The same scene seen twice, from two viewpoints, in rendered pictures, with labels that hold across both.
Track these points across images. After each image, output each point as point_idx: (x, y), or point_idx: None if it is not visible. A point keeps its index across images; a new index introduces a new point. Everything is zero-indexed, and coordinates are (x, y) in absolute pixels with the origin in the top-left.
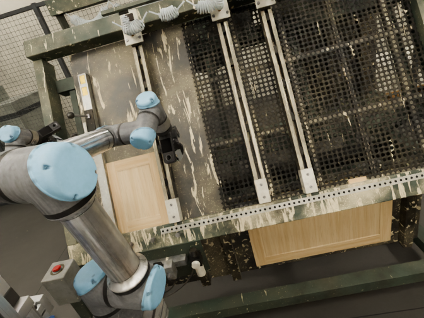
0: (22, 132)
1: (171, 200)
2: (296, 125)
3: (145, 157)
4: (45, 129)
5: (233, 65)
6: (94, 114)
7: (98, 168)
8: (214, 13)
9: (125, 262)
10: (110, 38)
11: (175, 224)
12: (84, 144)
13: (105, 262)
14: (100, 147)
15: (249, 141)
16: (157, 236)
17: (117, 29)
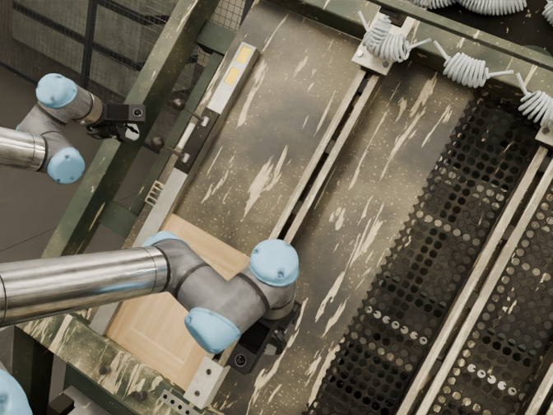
0: (75, 102)
1: (216, 366)
2: None
3: (234, 258)
4: (120, 108)
5: (505, 240)
6: (217, 124)
7: (155, 213)
8: (551, 128)
9: None
10: (340, 24)
11: (191, 403)
12: (96, 289)
13: None
14: (123, 298)
15: (420, 389)
16: (151, 394)
17: (360, 20)
